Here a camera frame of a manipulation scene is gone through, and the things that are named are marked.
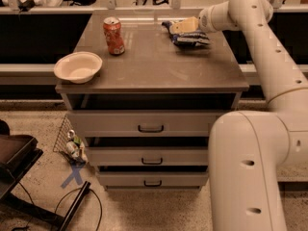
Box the blue chip bag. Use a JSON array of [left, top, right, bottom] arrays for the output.
[[162, 21, 210, 47]]

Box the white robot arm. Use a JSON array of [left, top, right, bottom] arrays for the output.
[[171, 0, 308, 231]]

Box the white paper bowl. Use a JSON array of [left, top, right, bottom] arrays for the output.
[[54, 52, 103, 84]]

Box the orange soda can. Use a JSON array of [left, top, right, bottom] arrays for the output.
[[103, 16, 125, 55]]

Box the grey drawer cabinet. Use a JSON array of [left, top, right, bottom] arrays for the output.
[[55, 9, 250, 192]]

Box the top grey drawer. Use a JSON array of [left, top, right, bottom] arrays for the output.
[[67, 111, 221, 138]]

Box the grey drawer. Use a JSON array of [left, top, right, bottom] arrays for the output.
[[85, 147, 208, 166], [67, 111, 221, 138], [96, 172, 208, 188]]

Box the middle grey drawer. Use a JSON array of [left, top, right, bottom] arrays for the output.
[[85, 147, 208, 166]]

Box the white bottle in basket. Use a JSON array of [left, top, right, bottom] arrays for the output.
[[66, 141, 79, 159]]

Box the bottom grey drawer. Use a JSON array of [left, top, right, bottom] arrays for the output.
[[96, 172, 208, 188]]

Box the wire mesh basket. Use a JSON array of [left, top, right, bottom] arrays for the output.
[[53, 116, 88, 165]]

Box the black cart frame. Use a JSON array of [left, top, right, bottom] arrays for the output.
[[0, 120, 90, 231]]

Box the black cable on floor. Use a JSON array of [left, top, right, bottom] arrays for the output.
[[13, 180, 104, 231]]

